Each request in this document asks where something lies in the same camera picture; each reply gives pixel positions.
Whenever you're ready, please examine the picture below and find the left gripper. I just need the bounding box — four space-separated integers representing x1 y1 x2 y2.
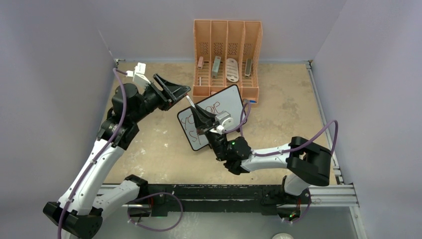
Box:
130 74 190 123

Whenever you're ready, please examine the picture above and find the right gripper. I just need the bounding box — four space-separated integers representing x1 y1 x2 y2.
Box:
190 105 228 161

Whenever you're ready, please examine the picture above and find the white red marker pen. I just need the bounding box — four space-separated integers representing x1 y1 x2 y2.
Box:
185 95 196 108

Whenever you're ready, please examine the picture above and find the black framed whiteboard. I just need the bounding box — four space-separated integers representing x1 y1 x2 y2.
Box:
177 85 243 151

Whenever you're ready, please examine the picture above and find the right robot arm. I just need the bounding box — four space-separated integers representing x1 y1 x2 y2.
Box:
190 104 334 203

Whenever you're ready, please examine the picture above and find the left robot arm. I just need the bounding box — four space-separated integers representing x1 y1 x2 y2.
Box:
43 75 191 239

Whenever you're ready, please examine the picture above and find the blue grey small item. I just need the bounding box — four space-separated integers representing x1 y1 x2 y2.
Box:
243 99 257 104

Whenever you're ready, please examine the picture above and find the white oval perforated plate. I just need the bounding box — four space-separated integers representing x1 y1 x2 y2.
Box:
225 58 239 83

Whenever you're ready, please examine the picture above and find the grey green box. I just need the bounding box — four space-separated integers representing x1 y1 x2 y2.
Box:
211 56 221 79

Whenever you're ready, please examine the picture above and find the grey eraser block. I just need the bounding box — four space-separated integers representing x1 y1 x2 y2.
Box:
244 58 253 77

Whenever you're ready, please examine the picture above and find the peach plastic desk organizer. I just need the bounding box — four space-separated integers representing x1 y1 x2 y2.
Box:
192 19 263 105

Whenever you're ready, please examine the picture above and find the white round object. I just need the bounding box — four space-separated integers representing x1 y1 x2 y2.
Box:
272 233 294 239

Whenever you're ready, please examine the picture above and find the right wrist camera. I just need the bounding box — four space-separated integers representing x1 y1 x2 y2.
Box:
210 111 234 134

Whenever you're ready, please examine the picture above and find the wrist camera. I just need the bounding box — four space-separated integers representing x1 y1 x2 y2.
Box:
126 62 151 90
210 111 234 134

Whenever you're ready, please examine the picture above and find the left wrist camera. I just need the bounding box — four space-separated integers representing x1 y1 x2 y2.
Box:
126 62 151 90

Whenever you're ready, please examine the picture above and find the black aluminium base frame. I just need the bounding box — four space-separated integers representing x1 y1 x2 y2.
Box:
140 184 367 239

